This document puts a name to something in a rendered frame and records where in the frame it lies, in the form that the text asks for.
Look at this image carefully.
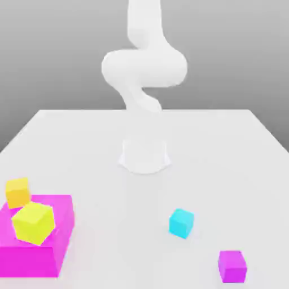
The small yellow cube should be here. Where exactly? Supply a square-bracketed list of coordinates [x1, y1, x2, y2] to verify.
[11, 201, 56, 247]

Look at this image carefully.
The large magenta box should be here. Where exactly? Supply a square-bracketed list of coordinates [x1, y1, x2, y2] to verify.
[0, 194, 76, 278]

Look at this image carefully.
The small purple cube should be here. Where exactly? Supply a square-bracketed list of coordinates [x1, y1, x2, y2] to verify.
[217, 249, 248, 284]

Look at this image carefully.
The small cyan cube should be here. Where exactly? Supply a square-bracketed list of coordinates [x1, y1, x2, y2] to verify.
[168, 208, 195, 240]

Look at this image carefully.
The small orange cube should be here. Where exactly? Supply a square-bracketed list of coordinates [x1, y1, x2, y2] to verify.
[5, 177, 32, 209]

